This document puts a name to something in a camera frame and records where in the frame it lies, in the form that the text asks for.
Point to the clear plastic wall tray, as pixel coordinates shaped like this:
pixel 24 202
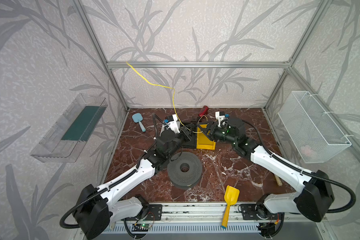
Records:
pixel 67 138

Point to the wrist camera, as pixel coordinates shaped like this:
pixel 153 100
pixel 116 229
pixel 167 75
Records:
pixel 171 123
pixel 220 116

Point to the black plastic bin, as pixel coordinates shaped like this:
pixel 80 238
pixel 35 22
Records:
pixel 191 144

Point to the pink item in basket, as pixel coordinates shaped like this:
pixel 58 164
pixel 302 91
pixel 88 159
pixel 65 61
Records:
pixel 308 151

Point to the white wire basket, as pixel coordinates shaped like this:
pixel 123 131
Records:
pixel 308 123

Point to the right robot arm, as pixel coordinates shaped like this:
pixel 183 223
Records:
pixel 313 195

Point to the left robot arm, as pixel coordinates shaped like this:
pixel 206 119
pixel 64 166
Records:
pixel 98 206

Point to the white plastic bin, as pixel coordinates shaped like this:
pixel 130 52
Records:
pixel 163 128

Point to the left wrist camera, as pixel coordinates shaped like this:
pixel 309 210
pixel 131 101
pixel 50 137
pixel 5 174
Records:
pixel 171 123

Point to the light blue brush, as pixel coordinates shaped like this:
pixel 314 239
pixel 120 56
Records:
pixel 138 118

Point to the blue wooden handled tool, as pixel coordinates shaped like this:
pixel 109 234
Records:
pixel 278 180

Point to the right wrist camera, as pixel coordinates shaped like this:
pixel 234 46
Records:
pixel 220 116

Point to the yellow plastic bin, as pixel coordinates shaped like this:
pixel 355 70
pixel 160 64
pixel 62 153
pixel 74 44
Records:
pixel 203 143

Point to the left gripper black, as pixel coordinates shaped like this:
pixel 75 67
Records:
pixel 185 132

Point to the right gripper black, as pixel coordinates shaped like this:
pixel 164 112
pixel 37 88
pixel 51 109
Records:
pixel 211 130

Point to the yellow plastic scoop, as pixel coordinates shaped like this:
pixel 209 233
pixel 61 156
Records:
pixel 231 198

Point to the red handled screwdriver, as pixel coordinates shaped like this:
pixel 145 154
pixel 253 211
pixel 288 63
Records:
pixel 203 111

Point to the grey cable spool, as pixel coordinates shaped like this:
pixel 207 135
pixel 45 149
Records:
pixel 185 170

